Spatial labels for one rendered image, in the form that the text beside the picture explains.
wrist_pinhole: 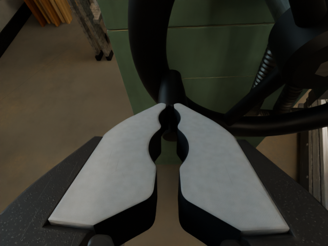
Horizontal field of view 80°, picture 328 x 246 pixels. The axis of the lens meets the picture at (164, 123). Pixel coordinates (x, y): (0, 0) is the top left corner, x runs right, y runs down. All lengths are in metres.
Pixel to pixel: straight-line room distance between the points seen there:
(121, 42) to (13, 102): 1.16
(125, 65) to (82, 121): 0.79
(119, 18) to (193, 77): 0.19
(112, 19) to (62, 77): 1.11
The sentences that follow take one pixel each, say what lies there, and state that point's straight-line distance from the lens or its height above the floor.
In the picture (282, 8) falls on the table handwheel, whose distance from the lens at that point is 0.22.
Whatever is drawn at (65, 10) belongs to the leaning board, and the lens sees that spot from 1.87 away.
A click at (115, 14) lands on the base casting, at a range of 0.36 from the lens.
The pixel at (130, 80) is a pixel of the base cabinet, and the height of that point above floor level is 0.59.
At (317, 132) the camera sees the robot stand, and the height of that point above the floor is 0.20.
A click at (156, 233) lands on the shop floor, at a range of 0.92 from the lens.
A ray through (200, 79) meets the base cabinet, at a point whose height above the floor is 0.59.
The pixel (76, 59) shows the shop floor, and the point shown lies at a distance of 1.53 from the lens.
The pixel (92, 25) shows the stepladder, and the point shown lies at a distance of 1.31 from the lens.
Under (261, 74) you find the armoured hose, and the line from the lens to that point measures 0.30.
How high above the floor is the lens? 0.92
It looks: 60 degrees down
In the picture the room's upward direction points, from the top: 5 degrees counter-clockwise
